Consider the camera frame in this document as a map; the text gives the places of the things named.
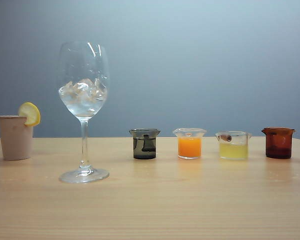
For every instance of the amber brown glass measuring cup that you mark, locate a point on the amber brown glass measuring cup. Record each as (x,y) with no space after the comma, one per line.
(278,145)

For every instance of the clear measuring cup orange juice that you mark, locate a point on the clear measuring cup orange juice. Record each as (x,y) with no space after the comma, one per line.
(189,147)

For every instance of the beige paper cup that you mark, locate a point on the beige paper cup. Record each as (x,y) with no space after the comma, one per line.
(15,140)

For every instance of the smoky grey glass measuring cup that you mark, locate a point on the smoky grey glass measuring cup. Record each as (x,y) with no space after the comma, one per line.
(145,147)

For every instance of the clear measuring cup yellow juice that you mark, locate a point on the clear measuring cup yellow juice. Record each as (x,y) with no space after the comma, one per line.
(233,151)

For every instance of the yellow lemon slice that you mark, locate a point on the yellow lemon slice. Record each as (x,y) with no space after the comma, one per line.
(31,112)

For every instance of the tall clear wine glass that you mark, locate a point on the tall clear wine glass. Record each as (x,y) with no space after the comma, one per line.
(83,140)

